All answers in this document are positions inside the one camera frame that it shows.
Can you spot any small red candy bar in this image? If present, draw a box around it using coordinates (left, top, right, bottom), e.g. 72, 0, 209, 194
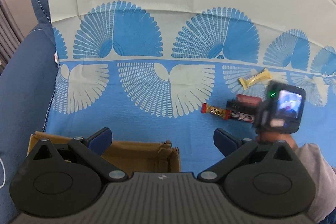
201, 103, 231, 120

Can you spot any red black snack bar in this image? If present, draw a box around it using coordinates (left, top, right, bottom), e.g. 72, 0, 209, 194
226, 94, 262, 123

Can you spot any yellow snack bar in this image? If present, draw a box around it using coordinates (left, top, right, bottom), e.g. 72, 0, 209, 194
238, 68, 272, 90

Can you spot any grey sleeved forearm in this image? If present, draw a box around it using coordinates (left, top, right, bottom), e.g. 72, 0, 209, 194
295, 143, 335, 223

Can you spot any person's right hand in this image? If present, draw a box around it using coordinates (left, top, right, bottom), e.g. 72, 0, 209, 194
256, 131, 298, 150

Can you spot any open cardboard box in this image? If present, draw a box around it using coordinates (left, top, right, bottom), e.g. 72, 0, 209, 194
25, 132, 181, 177

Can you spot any blue white patterned sheet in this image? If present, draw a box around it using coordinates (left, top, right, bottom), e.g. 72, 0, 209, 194
46, 0, 335, 172

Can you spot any grey curtain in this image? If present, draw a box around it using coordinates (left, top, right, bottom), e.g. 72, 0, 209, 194
0, 0, 24, 72

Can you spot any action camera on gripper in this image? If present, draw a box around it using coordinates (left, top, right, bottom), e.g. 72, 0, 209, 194
253, 80, 306, 134

